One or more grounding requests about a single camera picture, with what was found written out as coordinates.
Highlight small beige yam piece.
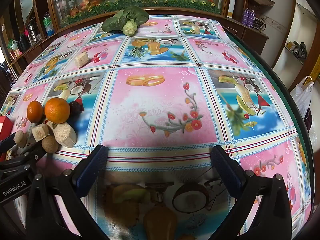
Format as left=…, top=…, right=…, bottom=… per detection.
left=14, top=130, right=27, bottom=148

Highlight purple bottles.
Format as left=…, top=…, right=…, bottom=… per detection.
left=241, top=8, right=255, bottom=28

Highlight red white tray box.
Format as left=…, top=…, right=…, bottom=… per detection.
left=0, top=115, right=13, bottom=161

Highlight orange tangerine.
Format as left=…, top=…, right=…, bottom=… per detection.
left=44, top=98, right=71, bottom=124
left=27, top=100, right=43, bottom=124

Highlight colourful patterned tablecloth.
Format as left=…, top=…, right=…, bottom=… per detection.
left=1, top=15, right=313, bottom=239

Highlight large beige yam chunk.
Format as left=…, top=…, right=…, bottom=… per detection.
left=53, top=122, right=77, bottom=148

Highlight dark red jujube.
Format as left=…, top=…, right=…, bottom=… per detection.
left=69, top=101, right=82, bottom=117

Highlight white plastic bag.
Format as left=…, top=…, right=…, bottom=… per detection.
left=290, top=76, right=314, bottom=118

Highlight green plastic bottle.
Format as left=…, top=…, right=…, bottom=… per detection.
left=43, top=12, right=55, bottom=36

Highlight green leafy vegetable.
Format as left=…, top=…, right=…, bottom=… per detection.
left=101, top=5, right=149, bottom=36

